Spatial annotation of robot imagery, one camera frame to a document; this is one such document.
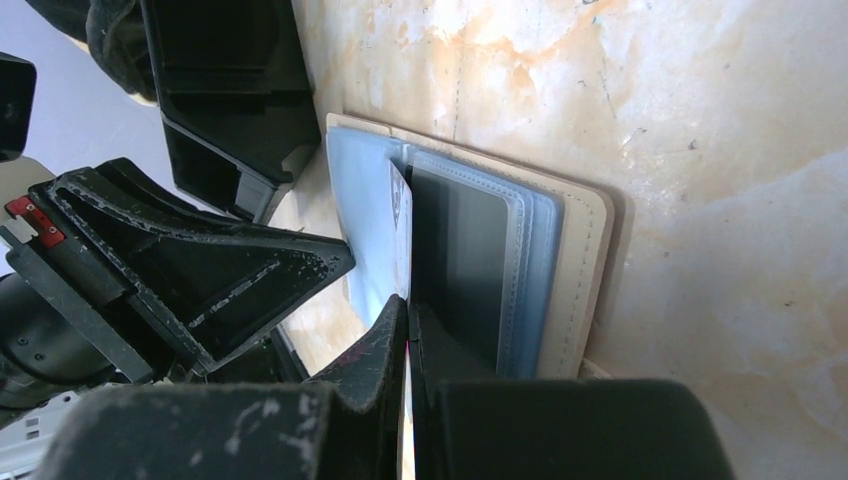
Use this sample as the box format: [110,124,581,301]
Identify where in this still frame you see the white VIP card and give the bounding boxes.
[390,163,416,479]

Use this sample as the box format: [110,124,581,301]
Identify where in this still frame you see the black pillow with cream flowers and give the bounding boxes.
[27,0,157,105]

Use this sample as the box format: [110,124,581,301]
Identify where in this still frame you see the black card holder box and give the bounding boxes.
[141,1,321,224]

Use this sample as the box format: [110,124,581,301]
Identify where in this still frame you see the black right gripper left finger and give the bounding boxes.
[36,296,408,479]

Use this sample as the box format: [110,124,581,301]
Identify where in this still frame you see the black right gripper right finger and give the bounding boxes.
[408,304,733,479]

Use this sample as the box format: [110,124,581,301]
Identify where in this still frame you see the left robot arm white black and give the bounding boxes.
[1,54,354,426]

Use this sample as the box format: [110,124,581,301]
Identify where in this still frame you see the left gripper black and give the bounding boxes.
[1,158,354,383]

